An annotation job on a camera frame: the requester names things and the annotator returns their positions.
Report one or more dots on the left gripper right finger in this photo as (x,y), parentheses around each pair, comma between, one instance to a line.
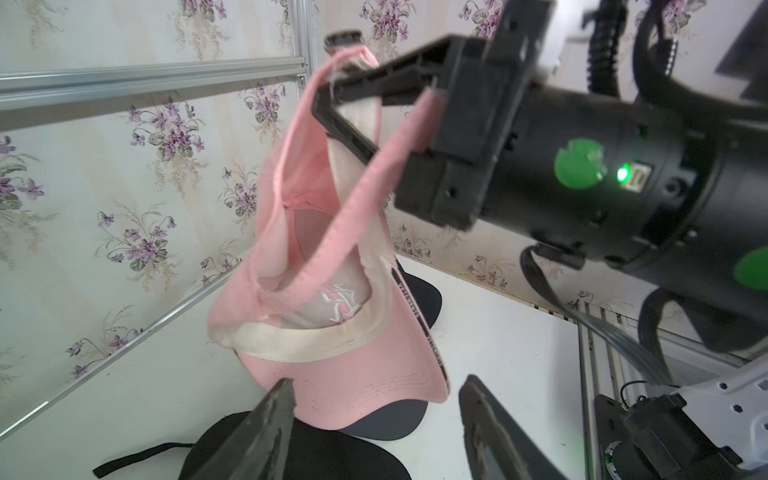
(496,446)

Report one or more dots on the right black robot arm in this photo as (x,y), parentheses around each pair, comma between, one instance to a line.
(535,139)

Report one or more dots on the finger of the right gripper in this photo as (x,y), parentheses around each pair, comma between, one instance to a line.
(353,117)
(401,80)

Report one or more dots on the black cap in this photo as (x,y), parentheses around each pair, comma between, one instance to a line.
(313,454)

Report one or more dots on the pink cap back wall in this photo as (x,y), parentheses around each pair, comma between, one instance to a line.
(321,298)

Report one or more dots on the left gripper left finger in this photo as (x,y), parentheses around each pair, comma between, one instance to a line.
(258,447)

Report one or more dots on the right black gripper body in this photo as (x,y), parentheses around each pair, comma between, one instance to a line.
(482,85)

